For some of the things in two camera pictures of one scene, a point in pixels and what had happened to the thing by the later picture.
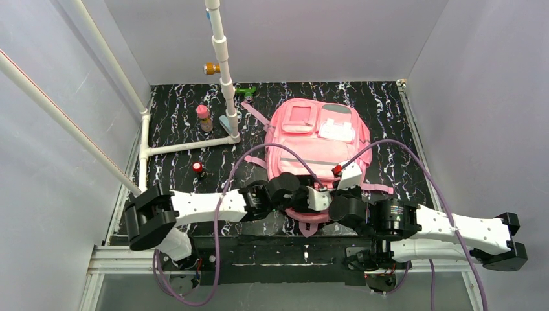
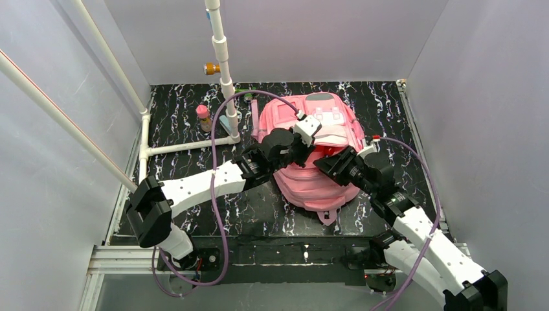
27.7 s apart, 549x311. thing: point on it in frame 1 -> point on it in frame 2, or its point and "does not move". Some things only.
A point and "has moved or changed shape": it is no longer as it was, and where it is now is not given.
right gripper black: [343, 205] -> [333, 164]
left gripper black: [301, 199] -> [298, 150]
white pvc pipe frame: [15, 70] does not move
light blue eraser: [224, 119] does not move
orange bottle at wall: [210, 69] does not move
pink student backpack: [316, 136] has moved or changed shape
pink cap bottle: [206, 124] does not move
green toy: [248, 92] does not move
